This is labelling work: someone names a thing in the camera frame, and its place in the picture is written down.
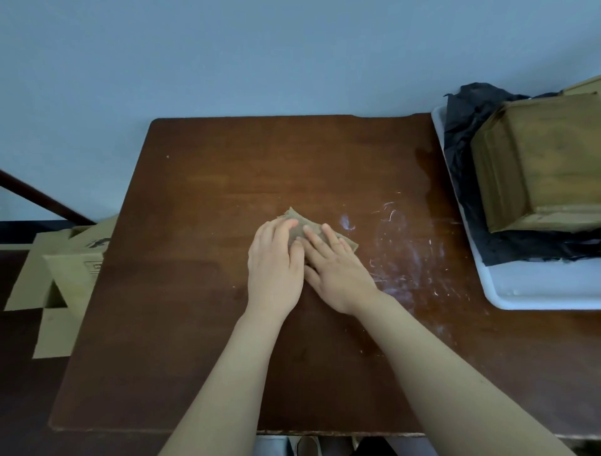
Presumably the person's left hand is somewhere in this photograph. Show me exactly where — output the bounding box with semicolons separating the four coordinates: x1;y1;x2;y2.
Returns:
247;218;306;321

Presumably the person's right hand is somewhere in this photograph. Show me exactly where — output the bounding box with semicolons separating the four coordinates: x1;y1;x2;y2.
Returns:
301;224;385;317

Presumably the person's right forearm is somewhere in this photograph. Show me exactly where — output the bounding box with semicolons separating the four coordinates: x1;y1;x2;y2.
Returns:
352;291;576;456

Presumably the person's left forearm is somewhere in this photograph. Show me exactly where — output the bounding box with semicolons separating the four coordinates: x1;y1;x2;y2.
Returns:
157;306;290;456

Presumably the open cardboard box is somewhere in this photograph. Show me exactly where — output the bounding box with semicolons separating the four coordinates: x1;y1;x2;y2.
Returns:
4;215;119;360

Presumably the white plastic tray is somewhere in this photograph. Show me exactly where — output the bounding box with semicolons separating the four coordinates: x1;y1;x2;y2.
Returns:
430;104;601;311

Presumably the large wooden box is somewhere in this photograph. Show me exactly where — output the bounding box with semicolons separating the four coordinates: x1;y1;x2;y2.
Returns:
470;91;601;235

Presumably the dark red handrail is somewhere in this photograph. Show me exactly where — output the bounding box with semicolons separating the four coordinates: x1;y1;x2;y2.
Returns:
0;168;97;226

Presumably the light wooden box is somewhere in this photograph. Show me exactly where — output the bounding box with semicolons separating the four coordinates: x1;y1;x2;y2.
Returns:
561;75;601;97

